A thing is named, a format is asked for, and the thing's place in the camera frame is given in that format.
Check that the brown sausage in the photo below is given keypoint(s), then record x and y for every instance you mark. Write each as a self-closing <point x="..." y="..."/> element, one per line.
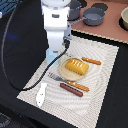
<point x="72" y="90"/>

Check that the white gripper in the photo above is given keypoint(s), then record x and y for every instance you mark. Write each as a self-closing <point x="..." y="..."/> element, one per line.
<point x="56" y="38"/>

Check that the beige woven placemat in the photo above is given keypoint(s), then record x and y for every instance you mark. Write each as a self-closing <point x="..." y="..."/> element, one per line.
<point x="62" y="109"/>

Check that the tan round plate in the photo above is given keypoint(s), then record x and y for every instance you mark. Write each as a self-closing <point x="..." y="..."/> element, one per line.
<point x="68" y="74"/>

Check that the beige bowl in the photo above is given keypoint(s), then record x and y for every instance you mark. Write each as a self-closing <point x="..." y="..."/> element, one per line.
<point x="124" y="16"/>

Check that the grey frying pan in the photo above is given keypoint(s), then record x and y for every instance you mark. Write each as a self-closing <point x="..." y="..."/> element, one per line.
<point x="92" y="17"/>

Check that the grey cooking pot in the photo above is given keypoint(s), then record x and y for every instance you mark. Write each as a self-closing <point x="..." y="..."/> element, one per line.
<point x="75" y="7"/>

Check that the orange handled fork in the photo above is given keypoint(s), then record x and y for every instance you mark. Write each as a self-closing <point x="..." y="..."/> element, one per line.
<point x="74" y="84"/>

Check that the yellow bread loaf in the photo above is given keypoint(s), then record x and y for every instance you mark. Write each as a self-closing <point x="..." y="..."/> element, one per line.
<point x="77" y="66"/>

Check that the light blue carton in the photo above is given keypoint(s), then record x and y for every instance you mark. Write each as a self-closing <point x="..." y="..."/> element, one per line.
<point x="50" y="55"/>

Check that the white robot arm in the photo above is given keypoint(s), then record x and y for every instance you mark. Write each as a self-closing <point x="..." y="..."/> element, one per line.
<point x="55" y="14"/>

